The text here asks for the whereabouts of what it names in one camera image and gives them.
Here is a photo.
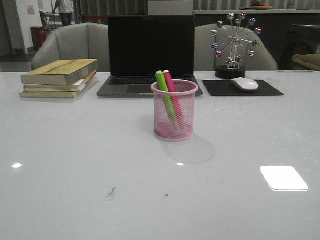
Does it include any pink highlighter pen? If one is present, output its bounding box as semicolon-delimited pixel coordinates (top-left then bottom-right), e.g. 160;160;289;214
163;70;184;129

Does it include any green highlighter pen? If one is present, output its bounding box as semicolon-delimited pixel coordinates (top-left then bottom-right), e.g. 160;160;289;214
155;70;178;130

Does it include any pink mesh pen holder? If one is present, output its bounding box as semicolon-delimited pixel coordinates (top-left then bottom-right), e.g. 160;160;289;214
151;79;199;142

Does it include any black mouse pad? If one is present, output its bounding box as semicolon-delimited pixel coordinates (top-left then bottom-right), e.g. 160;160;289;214
202;79;284;97

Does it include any grey laptop black screen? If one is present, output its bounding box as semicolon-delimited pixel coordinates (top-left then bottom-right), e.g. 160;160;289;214
97;15;197;98

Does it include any middle cream book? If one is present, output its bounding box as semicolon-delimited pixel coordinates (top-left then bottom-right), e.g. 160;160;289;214
23;70;97;92

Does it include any right grey armchair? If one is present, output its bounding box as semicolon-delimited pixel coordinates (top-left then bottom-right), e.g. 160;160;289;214
194;23;278;72

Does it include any grey armchair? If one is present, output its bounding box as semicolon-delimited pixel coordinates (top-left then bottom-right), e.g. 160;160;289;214
31;22;111;72
194;23;278;72

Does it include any white computer mouse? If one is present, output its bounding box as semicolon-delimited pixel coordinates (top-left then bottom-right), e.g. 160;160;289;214
230;77;259;91

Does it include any top yellow book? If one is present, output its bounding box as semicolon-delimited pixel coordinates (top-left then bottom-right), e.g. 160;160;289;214
21;59;98;85

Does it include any yellow book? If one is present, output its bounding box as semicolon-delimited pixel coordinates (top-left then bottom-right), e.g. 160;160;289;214
21;59;98;85
19;74;98;99

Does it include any ferris wheel desk toy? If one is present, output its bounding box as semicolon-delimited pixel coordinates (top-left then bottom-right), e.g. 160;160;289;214
211;12;260;80

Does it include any left grey armchair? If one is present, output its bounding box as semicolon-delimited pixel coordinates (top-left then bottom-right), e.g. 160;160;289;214
31;22;111;72

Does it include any bottom yellow book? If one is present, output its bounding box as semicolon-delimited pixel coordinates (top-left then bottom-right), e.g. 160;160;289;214
19;74;98;99

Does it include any person in background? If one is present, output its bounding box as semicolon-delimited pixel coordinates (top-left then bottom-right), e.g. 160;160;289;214
52;0;74;27

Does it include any red bin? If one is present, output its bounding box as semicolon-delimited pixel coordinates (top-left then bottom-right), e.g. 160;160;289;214
30;26;47;51

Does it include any fruit bowl on counter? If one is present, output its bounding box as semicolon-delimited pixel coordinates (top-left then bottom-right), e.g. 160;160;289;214
250;0;274;10

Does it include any beige cushion at right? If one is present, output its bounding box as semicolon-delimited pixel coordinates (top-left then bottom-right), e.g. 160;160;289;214
291;53;320;71

